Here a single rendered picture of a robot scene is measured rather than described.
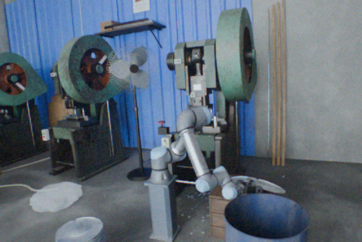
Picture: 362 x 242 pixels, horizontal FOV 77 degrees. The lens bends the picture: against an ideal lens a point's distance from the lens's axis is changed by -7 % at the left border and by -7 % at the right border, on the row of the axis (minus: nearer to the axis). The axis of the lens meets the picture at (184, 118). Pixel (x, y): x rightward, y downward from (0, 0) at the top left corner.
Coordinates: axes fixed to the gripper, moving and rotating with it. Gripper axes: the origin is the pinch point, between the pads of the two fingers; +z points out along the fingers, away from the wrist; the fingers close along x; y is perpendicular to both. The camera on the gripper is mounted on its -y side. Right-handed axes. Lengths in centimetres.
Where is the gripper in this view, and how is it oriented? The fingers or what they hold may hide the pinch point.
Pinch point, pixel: (255, 185)
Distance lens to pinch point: 172.2
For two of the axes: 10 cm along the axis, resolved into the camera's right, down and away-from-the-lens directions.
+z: 6.2, 0.8, 7.8
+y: -7.8, -0.5, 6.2
